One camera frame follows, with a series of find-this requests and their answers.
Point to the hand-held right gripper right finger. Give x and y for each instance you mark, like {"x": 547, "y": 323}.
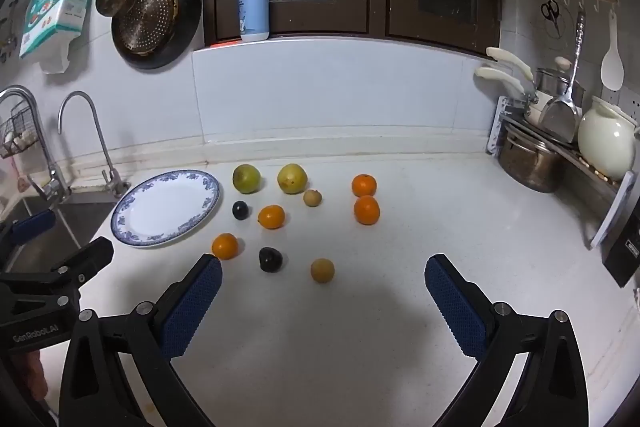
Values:
{"x": 455, "y": 307}

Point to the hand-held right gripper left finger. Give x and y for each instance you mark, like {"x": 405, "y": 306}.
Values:
{"x": 192, "y": 307}

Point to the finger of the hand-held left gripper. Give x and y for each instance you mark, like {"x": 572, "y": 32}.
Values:
{"x": 32, "y": 224}
{"x": 82, "y": 259}

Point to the orange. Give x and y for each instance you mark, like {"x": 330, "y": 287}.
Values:
{"x": 367, "y": 210}
{"x": 271, "y": 217}
{"x": 225, "y": 246}
{"x": 364, "y": 185}

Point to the dark plum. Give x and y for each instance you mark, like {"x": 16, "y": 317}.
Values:
{"x": 240, "y": 210}
{"x": 270, "y": 259}

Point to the blue rimmed white plate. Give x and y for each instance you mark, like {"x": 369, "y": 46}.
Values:
{"x": 165, "y": 207}

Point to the small tan fruit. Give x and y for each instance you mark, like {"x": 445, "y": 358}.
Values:
{"x": 322, "y": 270}
{"x": 312, "y": 198}

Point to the green apple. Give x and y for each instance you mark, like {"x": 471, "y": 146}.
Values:
{"x": 246, "y": 178}

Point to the yellow apple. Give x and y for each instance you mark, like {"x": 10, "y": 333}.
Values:
{"x": 292, "y": 178}

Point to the person's left hand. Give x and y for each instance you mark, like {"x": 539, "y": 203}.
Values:
{"x": 27, "y": 374}

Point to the steel kitchen sink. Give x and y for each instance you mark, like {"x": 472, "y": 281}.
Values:
{"x": 85, "y": 222}

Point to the tall steel faucet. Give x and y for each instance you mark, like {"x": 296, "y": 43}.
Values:
{"x": 35, "y": 142}

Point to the curved steel faucet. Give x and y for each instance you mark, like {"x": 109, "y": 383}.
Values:
{"x": 85, "y": 132}

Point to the large stainless steel pot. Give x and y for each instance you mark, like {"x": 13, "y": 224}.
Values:
{"x": 530, "y": 162}

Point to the black box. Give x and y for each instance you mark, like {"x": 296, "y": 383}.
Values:
{"x": 622, "y": 252}

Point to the metal corner shelf rack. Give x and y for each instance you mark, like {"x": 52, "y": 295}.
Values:
{"x": 582, "y": 167}

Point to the steel spatula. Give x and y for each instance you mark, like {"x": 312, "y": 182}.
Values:
{"x": 562, "y": 117}

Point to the teal and white box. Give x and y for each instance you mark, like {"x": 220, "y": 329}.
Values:
{"x": 57, "y": 7}

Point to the white ceramic jar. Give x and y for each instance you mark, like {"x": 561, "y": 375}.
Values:
{"x": 602, "y": 142}

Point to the brass colander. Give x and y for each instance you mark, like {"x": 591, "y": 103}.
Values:
{"x": 145, "y": 17}

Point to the steel pot with lid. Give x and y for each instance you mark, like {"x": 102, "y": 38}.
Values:
{"x": 550, "y": 79}

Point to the white rice paddle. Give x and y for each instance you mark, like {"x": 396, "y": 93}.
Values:
{"x": 612, "y": 67}

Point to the black scissors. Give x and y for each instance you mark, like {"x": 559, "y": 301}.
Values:
{"x": 551, "y": 12}

